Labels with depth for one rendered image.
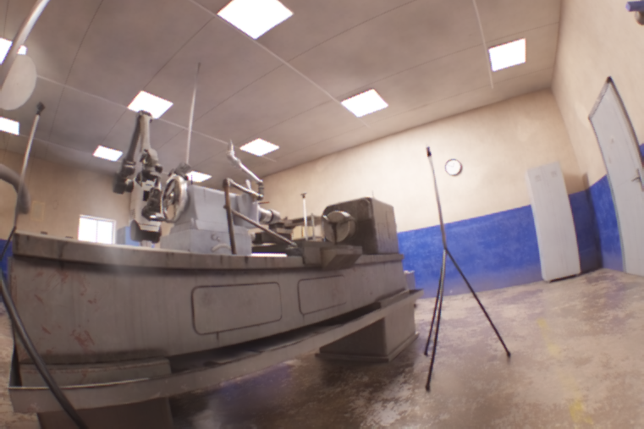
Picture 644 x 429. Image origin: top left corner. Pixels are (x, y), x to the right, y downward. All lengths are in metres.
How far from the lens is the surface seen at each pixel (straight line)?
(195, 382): 0.95
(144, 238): 2.18
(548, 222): 5.04
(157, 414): 1.08
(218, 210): 1.40
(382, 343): 2.29
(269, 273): 1.34
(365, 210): 2.40
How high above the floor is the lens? 0.75
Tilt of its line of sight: 16 degrees up
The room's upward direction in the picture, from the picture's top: 5 degrees counter-clockwise
